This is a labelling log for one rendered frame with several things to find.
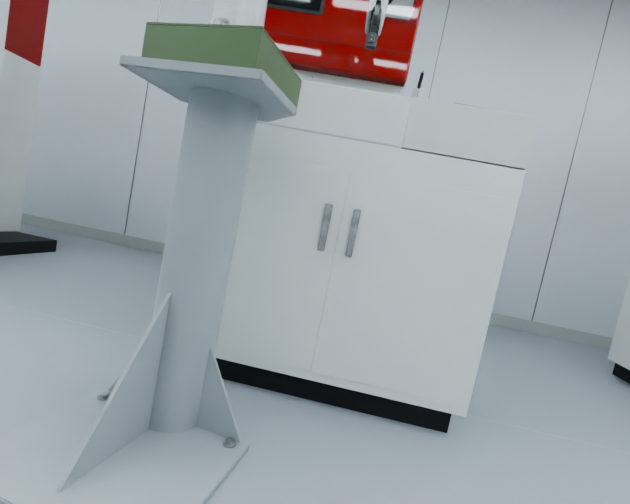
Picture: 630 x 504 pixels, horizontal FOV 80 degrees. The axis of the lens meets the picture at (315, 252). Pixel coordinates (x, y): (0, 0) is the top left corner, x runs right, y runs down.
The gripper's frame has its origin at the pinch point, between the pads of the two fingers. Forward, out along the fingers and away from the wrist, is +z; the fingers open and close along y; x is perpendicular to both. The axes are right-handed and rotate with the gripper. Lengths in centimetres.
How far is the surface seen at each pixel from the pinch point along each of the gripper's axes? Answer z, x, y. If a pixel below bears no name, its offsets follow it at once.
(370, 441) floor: 112, 22, -8
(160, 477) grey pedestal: 118, -21, 26
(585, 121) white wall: -103, 166, -190
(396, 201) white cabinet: 45.1, 16.6, -4.7
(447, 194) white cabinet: 41, 30, -4
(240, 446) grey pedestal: 115, -10, 11
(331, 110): 23.2, -7.2, -0.4
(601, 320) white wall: 45, 216, -221
